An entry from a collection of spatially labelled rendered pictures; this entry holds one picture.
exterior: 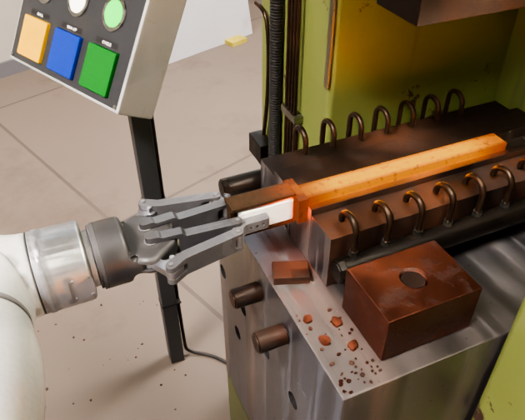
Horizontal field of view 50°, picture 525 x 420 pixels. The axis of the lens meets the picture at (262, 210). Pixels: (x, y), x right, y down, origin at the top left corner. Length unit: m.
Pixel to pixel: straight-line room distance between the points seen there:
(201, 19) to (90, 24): 2.53
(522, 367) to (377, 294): 0.18
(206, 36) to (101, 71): 2.61
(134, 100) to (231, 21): 2.75
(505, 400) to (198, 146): 2.11
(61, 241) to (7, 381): 0.18
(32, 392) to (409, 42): 0.70
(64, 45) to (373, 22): 0.54
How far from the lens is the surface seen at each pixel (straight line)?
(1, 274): 0.59
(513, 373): 0.71
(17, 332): 0.52
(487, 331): 0.70
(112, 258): 0.61
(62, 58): 1.09
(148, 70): 0.99
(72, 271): 0.60
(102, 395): 1.75
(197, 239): 0.64
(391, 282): 0.63
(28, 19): 1.19
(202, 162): 2.54
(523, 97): 1.06
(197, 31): 3.55
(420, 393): 0.69
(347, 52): 0.86
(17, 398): 0.47
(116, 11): 1.00
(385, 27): 0.88
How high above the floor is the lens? 1.43
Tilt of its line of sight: 39 degrees down
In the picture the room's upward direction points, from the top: straight up
